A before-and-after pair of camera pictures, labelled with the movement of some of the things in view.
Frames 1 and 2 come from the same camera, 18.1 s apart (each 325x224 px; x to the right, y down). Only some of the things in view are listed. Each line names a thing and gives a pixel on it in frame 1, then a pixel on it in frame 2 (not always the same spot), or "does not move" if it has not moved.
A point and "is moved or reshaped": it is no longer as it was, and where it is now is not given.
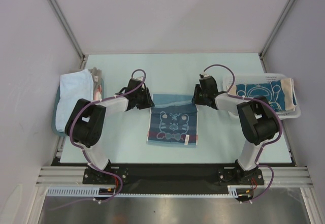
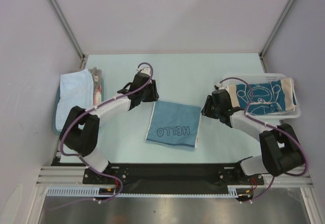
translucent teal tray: x=54 y=118 does not move
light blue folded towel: x=73 y=86 does not move
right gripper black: x=197 y=96 → x=208 y=107
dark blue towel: x=173 y=121 is moved or reshaped
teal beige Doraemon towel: x=281 y=93 does not move
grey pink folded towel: x=97 y=76 does not move
